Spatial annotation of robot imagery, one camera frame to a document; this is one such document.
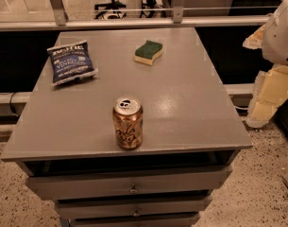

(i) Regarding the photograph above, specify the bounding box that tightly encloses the metal window rail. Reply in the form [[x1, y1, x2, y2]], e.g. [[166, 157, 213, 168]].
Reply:
[[0, 15, 269, 32]]

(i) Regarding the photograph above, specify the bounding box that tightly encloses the bottom grey drawer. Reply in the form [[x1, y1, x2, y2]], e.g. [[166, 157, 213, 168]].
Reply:
[[71, 213, 200, 227]]

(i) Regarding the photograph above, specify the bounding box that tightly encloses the black office chair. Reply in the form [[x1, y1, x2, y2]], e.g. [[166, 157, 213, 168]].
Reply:
[[88, 0, 157, 20]]

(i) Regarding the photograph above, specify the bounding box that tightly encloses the grey drawer cabinet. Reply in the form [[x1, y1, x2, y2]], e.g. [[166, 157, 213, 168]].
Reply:
[[2, 28, 251, 227]]

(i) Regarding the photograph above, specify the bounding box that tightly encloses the top grey drawer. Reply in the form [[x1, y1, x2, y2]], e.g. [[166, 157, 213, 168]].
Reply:
[[25, 166, 232, 201]]

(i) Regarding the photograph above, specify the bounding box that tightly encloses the orange soda can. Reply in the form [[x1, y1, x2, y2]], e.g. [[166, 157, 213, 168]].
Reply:
[[112, 96, 144, 149]]

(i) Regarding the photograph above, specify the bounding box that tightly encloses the middle grey drawer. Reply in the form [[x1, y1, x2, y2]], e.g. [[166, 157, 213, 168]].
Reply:
[[55, 196, 212, 219]]

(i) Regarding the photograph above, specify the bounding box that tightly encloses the blue chip bag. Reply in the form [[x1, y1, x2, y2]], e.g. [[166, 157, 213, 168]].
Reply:
[[47, 40, 98, 86]]

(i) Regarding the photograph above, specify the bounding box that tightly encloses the green and yellow sponge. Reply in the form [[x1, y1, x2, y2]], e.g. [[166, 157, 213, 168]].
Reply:
[[134, 41, 162, 65]]

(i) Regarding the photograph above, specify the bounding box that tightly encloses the grey drawer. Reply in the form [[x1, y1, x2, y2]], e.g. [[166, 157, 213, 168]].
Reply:
[[55, 196, 212, 219], [25, 166, 232, 201], [71, 213, 200, 227]]

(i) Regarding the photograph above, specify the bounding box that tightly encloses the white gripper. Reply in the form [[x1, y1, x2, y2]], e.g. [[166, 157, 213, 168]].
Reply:
[[243, 0, 288, 128]]

